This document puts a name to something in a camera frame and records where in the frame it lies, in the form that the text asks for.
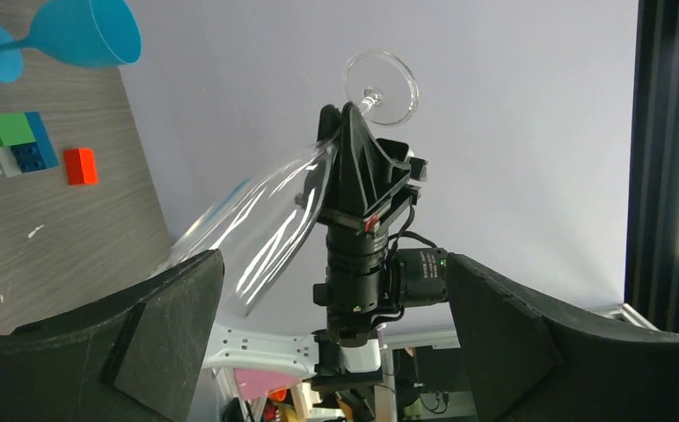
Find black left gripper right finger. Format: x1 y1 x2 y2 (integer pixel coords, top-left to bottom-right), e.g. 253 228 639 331
446 253 679 421

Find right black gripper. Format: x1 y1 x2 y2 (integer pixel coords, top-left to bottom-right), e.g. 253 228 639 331
317 102 420 274

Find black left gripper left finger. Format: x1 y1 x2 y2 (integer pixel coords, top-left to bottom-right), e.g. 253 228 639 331
0 251 225 421

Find clear wine glass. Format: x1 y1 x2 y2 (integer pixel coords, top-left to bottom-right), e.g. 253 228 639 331
157 50 420 317

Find blue plastic wine glass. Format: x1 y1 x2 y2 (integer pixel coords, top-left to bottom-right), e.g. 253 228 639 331
0 0 142 84

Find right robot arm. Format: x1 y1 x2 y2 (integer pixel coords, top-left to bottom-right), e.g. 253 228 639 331
208 104 679 421

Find red small block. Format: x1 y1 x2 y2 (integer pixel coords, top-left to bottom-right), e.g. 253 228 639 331
63 148 99 186

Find stacked lego brick block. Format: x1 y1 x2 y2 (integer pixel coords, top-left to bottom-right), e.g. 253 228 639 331
0 112 59 178

